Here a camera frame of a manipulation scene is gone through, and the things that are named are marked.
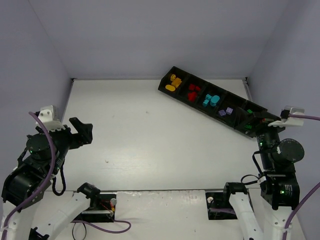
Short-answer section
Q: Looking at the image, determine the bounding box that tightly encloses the black compartment tray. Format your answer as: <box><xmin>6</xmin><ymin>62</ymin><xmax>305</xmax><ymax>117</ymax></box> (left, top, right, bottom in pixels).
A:
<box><xmin>158</xmin><ymin>66</ymin><xmax>268</xmax><ymax>138</ymax></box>

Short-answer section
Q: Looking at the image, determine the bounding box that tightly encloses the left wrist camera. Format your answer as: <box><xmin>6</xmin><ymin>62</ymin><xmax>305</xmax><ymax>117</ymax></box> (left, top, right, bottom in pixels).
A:
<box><xmin>38</xmin><ymin>105</ymin><xmax>66</xmax><ymax>132</ymax></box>

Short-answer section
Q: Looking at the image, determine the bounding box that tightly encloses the lilac square brick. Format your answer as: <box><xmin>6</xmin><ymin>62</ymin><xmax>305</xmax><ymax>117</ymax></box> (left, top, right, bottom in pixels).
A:
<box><xmin>225</xmin><ymin>107</ymin><xmax>233</xmax><ymax>115</ymax></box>

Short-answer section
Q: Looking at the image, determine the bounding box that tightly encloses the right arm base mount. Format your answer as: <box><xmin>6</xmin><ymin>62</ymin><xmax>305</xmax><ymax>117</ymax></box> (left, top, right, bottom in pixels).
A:
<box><xmin>205</xmin><ymin>191</ymin><xmax>238</xmax><ymax>221</ymax></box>

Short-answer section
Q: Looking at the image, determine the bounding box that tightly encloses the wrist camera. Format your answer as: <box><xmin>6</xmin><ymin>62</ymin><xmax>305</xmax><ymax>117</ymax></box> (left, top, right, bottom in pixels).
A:
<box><xmin>268</xmin><ymin>106</ymin><xmax>305</xmax><ymax>128</ymax></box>
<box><xmin>38</xmin><ymin>105</ymin><xmax>66</xmax><ymax>132</ymax></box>

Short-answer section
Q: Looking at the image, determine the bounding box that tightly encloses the red two-stud brick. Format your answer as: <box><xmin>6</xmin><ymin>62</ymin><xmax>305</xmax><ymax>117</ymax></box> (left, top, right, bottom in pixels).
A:
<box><xmin>187</xmin><ymin>91</ymin><xmax>198</xmax><ymax>103</ymax></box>

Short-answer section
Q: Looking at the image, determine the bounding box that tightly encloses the yellow oval butterfly brick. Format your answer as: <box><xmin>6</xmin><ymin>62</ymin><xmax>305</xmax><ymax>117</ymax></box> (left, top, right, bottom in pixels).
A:
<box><xmin>165</xmin><ymin>84</ymin><xmax>176</xmax><ymax>92</ymax></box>

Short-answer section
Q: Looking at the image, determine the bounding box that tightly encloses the teal two-stud brick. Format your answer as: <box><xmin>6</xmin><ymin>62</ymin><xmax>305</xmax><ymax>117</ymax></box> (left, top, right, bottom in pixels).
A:
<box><xmin>205</xmin><ymin>94</ymin><xmax>212</xmax><ymax>100</ymax></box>

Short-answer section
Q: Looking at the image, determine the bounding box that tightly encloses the teal small brick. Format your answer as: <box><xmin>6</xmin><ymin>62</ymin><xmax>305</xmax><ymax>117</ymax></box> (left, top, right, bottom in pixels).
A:
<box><xmin>202</xmin><ymin>99</ymin><xmax>209</xmax><ymax>107</ymax></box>

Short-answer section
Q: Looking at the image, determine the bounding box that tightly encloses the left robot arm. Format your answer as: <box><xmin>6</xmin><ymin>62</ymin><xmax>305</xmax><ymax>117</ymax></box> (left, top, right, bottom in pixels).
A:
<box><xmin>0</xmin><ymin>113</ymin><xmax>101</xmax><ymax>240</ymax></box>

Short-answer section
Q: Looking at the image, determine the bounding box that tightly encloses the lilac small brick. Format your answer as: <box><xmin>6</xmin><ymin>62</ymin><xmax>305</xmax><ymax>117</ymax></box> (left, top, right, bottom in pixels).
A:
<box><xmin>218</xmin><ymin>110</ymin><xmax>226</xmax><ymax>116</ymax></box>

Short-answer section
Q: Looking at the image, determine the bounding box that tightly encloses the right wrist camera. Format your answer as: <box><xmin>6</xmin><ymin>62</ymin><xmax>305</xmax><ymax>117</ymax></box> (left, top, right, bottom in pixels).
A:
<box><xmin>268</xmin><ymin>106</ymin><xmax>305</xmax><ymax>128</ymax></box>

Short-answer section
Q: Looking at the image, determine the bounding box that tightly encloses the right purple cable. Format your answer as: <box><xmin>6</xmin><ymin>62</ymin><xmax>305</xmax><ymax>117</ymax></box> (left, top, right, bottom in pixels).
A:
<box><xmin>281</xmin><ymin>113</ymin><xmax>320</xmax><ymax>240</ymax></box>

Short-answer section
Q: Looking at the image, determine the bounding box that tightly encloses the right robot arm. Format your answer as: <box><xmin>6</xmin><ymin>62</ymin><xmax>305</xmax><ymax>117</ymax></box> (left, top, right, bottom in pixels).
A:
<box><xmin>223</xmin><ymin>106</ymin><xmax>305</xmax><ymax>240</ymax></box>

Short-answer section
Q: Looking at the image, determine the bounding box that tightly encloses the teal oval flower brick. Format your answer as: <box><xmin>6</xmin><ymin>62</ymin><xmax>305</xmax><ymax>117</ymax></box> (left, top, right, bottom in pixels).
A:
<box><xmin>210</xmin><ymin>95</ymin><xmax>220</xmax><ymax>107</ymax></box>

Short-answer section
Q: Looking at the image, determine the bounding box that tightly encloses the yellow small brick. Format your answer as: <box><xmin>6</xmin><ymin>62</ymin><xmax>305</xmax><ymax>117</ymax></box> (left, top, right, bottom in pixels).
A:
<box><xmin>170</xmin><ymin>74</ymin><xmax>177</xmax><ymax>82</ymax></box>

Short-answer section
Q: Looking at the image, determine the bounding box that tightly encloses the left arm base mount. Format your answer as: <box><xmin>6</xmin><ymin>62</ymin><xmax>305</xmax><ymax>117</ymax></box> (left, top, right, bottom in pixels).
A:
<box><xmin>75</xmin><ymin>192</ymin><xmax>117</xmax><ymax>223</ymax></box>

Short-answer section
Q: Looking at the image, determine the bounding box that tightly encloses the yellow printed brick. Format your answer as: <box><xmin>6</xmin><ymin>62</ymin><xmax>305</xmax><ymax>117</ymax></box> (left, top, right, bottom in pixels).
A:
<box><xmin>171</xmin><ymin>77</ymin><xmax>182</xmax><ymax>88</ymax></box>

